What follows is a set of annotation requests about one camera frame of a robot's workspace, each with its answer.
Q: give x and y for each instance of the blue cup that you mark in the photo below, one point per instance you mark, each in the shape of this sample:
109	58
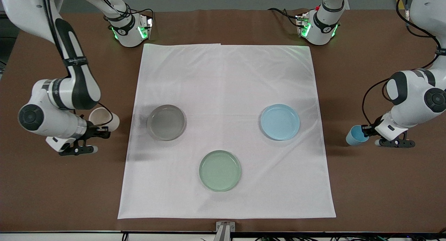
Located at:
355	135

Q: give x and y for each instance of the gray metal bracket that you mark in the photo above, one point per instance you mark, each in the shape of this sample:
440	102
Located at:
225	230

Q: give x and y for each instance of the gray round plate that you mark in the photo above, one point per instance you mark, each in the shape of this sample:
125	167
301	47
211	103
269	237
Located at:
166	122

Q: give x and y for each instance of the green round plate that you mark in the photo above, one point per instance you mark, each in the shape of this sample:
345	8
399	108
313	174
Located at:
220	170

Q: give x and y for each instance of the blue round plate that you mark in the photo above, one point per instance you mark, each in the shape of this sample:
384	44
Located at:
280	122

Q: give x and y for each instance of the white tablecloth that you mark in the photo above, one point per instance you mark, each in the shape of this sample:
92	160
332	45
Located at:
226	87

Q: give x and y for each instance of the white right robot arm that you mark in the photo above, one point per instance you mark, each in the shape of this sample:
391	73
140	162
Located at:
80	84

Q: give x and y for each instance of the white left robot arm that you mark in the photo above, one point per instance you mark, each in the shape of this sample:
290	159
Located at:
418	94

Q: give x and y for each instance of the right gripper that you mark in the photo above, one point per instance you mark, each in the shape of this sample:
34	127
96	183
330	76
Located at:
93	132

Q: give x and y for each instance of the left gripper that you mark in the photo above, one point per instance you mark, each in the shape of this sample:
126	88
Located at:
370	129

